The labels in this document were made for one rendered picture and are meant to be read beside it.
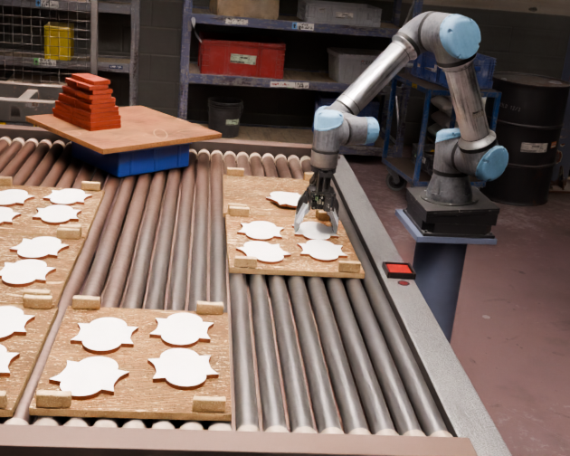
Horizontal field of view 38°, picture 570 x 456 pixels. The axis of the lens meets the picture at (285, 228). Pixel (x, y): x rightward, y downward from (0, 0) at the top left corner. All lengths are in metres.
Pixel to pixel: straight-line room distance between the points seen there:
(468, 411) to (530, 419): 1.88
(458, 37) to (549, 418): 1.75
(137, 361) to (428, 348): 0.63
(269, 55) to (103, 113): 3.73
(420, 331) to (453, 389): 0.25
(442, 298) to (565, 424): 0.95
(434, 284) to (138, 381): 1.45
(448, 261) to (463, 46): 0.75
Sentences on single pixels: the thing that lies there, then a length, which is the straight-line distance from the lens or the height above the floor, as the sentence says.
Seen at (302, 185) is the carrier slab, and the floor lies 0.94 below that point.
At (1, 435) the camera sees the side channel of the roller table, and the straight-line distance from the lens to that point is 1.43.
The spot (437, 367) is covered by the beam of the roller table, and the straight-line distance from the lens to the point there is 1.78.
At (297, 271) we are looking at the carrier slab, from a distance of 2.11.
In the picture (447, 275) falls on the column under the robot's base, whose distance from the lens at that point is 2.80.
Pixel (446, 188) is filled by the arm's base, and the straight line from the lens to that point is 2.72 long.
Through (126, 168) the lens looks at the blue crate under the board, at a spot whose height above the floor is 0.95.
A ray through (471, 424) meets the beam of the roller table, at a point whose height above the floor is 0.91.
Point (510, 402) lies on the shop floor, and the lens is 3.61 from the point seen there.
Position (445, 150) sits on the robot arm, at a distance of 2.69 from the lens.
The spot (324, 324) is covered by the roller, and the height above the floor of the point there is 0.92.
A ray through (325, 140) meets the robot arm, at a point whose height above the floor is 1.22.
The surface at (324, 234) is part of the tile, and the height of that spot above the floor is 0.94.
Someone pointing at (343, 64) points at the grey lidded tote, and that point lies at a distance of 6.68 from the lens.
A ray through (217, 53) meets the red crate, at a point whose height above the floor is 0.81.
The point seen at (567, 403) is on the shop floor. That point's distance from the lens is 3.71.
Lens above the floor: 1.75
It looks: 20 degrees down
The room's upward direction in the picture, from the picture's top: 5 degrees clockwise
